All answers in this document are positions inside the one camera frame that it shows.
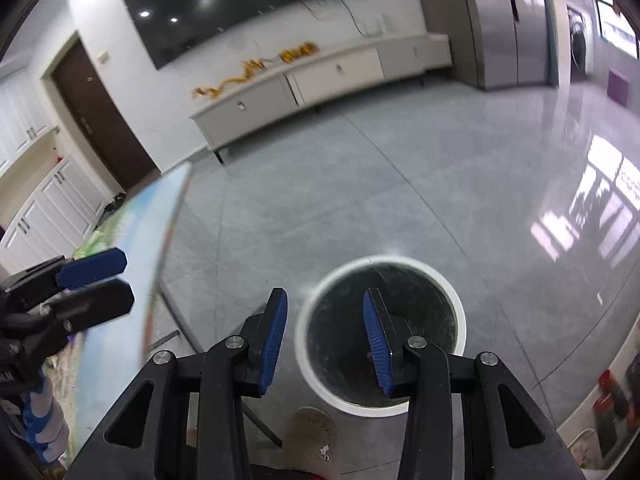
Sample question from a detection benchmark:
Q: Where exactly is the white router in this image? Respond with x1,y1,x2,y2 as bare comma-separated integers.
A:
378,13,395,36

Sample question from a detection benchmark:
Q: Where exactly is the dark brown entrance door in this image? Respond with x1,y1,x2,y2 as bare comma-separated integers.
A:
52,39,160,192

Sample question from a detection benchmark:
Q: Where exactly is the white tv cabinet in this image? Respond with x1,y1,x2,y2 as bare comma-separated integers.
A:
191,32,452,153

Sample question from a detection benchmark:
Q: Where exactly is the purple stool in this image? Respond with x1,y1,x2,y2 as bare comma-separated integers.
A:
606,68,630,107

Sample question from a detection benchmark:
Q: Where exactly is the grey double door refrigerator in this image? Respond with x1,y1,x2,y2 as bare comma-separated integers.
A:
406,0,561,92

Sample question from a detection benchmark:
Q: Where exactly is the golden dragon ornament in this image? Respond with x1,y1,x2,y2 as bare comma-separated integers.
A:
191,41,320,99

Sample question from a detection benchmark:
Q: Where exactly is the washing machine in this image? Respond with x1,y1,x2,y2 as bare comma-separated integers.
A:
567,6,594,82

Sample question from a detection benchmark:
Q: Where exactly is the white wall cupboard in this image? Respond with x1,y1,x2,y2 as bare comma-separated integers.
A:
1,70,114,274

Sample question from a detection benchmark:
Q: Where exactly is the beige slipper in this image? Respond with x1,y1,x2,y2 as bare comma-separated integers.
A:
282,406,341,479

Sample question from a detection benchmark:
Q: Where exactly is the left hand blue white glove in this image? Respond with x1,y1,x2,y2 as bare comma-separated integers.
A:
20,375,70,465

